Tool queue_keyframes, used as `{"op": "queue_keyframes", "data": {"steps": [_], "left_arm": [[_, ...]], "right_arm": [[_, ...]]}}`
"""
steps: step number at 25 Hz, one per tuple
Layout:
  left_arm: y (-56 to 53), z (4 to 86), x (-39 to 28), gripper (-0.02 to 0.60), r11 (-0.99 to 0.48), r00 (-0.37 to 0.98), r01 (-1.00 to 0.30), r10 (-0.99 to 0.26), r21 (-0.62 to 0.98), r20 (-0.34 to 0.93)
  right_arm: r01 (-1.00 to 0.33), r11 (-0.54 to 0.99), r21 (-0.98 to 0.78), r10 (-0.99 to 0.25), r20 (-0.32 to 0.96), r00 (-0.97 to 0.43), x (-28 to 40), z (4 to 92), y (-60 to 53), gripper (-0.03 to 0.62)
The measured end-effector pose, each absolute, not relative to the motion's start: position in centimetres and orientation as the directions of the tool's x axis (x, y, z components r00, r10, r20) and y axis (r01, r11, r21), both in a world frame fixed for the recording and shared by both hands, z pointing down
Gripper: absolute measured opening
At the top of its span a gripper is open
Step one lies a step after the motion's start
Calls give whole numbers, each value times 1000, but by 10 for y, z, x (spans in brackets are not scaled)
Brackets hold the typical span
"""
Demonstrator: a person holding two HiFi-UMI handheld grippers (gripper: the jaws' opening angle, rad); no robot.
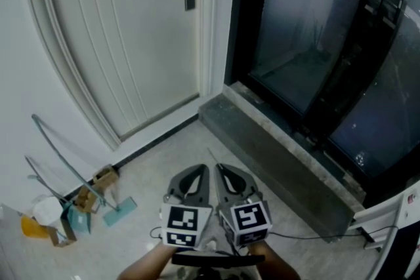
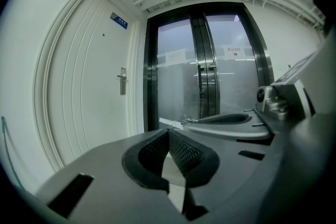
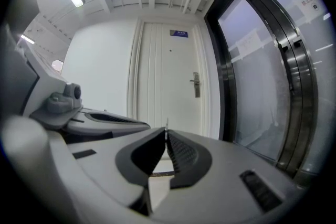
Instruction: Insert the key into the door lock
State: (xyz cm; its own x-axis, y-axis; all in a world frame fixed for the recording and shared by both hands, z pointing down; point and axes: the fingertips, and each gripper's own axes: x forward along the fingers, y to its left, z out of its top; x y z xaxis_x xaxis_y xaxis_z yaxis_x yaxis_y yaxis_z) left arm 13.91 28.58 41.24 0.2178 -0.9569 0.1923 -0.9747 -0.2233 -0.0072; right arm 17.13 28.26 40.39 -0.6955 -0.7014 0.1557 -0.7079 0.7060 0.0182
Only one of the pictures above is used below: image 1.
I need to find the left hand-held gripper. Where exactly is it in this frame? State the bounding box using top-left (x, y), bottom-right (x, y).
top-left (159, 163), bottom-right (215, 249)

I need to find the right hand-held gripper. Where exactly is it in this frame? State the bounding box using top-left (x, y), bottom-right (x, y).
top-left (213, 163), bottom-right (274, 248)

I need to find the person's left forearm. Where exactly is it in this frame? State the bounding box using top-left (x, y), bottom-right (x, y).
top-left (116, 241), bottom-right (180, 280)

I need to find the person's right forearm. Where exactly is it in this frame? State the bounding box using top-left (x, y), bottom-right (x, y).
top-left (245, 241), bottom-right (301, 280)

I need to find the black framed glass door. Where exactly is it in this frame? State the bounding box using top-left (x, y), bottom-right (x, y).
top-left (224, 0), bottom-right (420, 207)

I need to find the grey stone threshold step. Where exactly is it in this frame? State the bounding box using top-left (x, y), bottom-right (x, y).
top-left (198, 81), bottom-right (368, 244)

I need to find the black body-worn bar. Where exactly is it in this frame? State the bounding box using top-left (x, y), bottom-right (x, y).
top-left (171, 251), bottom-right (266, 269)

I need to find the large brown cardboard box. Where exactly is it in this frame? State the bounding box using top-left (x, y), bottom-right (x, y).
top-left (91, 165), bottom-right (120, 196)

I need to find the small brown cardboard box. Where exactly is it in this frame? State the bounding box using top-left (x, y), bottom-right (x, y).
top-left (75, 185), bottom-right (101, 215)

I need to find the folded brown cardboard piece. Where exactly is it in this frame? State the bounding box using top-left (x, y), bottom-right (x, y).
top-left (47, 222), bottom-right (78, 248)

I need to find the white plastic bag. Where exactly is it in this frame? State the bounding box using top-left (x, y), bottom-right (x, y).
top-left (30, 195), bottom-right (64, 227)

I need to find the white plastic rack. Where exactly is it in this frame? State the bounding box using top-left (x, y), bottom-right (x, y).
top-left (346, 177), bottom-right (420, 280)

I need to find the orange plastic container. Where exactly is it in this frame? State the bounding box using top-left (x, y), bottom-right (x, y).
top-left (20, 214), bottom-right (51, 239)

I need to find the grey board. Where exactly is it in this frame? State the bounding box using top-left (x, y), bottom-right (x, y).
top-left (0, 202), bottom-right (24, 280)

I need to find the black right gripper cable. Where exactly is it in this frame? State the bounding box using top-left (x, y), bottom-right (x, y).
top-left (268, 225), bottom-right (400, 240)

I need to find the teal dustpan with handle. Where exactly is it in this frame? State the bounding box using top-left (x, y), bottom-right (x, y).
top-left (25, 155), bottom-right (93, 235)

